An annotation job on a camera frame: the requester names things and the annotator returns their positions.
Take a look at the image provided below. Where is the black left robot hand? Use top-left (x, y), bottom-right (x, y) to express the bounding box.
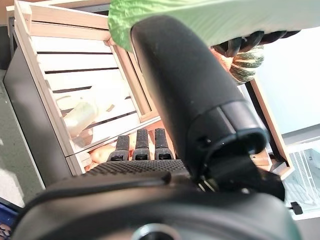
top-left (211, 28), bottom-right (302, 58)

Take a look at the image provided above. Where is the wooden pumpkin crate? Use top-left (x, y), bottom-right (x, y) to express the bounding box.
top-left (246, 77), bottom-right (295, 181)

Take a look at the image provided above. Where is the wooden potato crate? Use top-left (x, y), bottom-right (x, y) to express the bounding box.
top-left (66, 119), bottom-right (181, 176)

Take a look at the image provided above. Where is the small orange pumpkin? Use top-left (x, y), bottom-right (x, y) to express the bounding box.
top-left (211, 48), bottom-right (235, 72)

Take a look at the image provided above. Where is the green striped pumpkin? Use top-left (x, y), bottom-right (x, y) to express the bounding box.
top-left (228, 44), bottom-right (265, 85)

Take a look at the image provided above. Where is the brown potato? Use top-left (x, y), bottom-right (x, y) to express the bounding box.
top-left (88, 146), bottom-right (118, 171)

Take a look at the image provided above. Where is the wooden cabbage crate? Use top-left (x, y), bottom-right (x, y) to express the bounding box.
top-left (6, 0), bottom-right (163, 176)

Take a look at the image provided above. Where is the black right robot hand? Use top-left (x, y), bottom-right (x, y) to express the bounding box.
top-left (9, 14), bottom-right (305, 240)

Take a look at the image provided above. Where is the blue plastic shopping basket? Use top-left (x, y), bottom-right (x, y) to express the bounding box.
top-left (0, 197), bottom-right (22, 240)

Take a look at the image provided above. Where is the napa cabbage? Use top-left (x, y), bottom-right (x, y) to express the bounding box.
top-left (56, 97), bottom-right (117, 146)
top-left (107, 0), bottom-right (320, 51)

